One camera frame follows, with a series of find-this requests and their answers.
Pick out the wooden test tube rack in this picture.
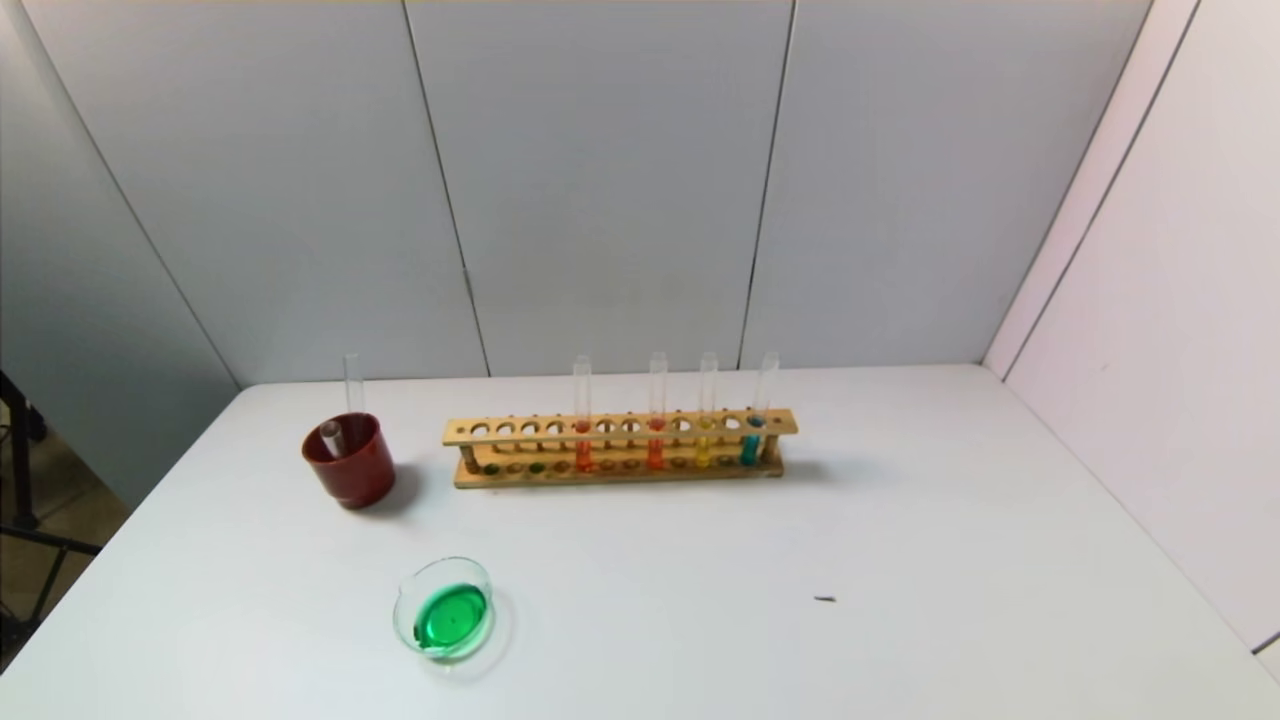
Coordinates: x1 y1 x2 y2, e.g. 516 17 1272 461
443 408 799 490

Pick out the black metal stand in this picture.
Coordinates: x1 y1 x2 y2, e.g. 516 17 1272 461
0 370 103 661

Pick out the glass test tube blue pigment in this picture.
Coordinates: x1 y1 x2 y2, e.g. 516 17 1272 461
343 352 364 456

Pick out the dark red plastic cup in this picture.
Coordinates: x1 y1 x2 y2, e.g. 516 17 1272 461
302 411 397 510

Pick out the glass test tube orange pigment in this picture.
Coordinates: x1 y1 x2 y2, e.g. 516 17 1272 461
570 354 594 474
645 350 669 472

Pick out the glass test tube teal pigment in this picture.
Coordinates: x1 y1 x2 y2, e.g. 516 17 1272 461
738 350 781 468

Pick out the clear glass dish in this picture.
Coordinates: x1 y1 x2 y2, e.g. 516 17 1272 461
392 556 497 665

